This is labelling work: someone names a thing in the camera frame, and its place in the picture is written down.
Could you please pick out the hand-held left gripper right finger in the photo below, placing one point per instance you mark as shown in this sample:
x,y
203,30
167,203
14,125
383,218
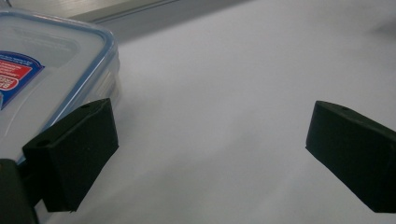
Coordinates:
x,y
355,149

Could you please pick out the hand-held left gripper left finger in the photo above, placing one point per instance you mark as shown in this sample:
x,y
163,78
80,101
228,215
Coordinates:
x,y
74,155

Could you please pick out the clear plastic food container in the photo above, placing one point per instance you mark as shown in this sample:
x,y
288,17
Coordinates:
x,y
59,71

